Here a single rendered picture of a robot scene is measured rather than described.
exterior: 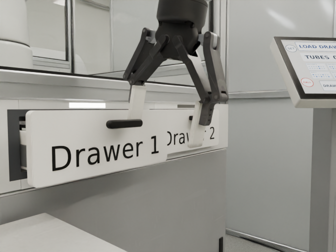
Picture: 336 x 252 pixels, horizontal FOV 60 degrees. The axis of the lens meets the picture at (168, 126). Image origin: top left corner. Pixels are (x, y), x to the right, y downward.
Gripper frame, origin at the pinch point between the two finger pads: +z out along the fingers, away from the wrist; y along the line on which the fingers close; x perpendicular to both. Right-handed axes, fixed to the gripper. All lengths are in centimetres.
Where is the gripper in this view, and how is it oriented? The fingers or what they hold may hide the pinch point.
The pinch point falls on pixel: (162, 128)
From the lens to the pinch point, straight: 47.9
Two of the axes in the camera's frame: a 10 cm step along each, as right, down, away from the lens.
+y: -7.5, -2.5, 6.2
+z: -1.6, 9.7, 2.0
